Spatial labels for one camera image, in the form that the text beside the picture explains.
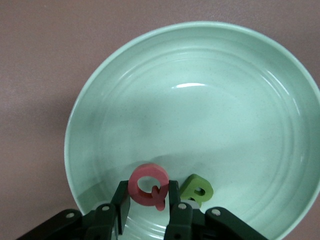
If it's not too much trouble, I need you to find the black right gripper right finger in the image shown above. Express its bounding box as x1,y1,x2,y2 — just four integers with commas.
162,178,272,240

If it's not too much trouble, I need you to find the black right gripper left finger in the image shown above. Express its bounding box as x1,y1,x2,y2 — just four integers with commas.
14,180,133,240

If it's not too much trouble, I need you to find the green capital letter B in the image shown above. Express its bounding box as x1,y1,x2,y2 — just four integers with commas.
179,174,215,208

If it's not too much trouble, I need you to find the pink capital letter Q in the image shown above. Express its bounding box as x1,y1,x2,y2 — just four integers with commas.
128,163,170,212

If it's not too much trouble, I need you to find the mint green plate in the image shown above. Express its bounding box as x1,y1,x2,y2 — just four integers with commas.
63,21,320,240

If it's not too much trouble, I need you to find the brown table cover sheet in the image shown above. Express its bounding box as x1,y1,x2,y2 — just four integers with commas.
0,0,320,240

